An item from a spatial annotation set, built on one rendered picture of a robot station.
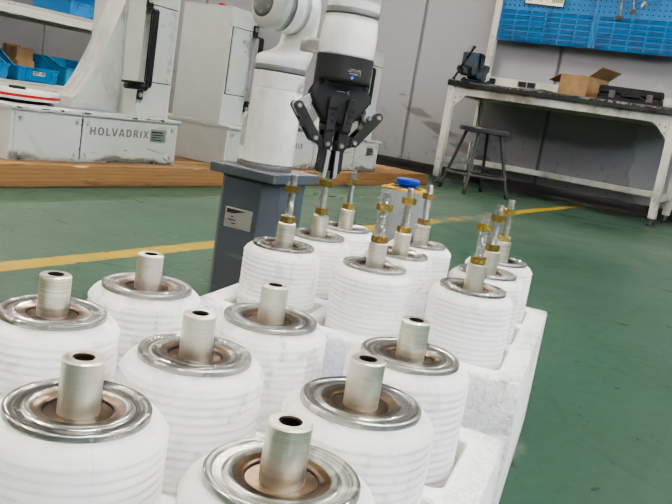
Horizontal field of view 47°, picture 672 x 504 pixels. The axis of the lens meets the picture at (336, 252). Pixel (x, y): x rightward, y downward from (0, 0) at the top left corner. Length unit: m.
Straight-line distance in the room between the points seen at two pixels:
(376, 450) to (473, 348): 0.42
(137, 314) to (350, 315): 0.32
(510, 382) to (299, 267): 0.28
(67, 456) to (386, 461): 0.17
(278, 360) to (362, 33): 0.54
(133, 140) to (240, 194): 1.85
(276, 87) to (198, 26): 2.45
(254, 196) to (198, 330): 0.85
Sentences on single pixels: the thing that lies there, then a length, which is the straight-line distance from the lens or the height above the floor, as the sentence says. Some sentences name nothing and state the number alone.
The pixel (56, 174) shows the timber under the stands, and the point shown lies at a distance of 2.87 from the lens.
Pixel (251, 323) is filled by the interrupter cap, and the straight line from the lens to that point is 0.60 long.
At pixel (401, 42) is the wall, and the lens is 6.86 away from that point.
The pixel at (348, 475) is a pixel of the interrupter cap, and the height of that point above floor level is 0.25.
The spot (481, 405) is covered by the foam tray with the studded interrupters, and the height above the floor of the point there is 0.15.
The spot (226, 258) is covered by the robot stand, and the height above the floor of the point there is 0.13.
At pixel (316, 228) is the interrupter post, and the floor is 0.26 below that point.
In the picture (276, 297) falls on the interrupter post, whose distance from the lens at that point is 0.61.
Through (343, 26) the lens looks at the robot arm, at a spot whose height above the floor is 0.53.
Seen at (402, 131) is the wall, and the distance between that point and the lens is 6.76.
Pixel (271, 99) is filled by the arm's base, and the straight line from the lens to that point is 1.35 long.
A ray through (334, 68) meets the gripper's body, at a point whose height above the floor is 0.47.
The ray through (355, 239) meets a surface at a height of 0.24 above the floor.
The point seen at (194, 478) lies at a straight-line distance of 0.38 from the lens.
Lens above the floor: 0.43
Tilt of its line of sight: 10 degrees down
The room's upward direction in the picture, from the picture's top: 9 degrees clockwise
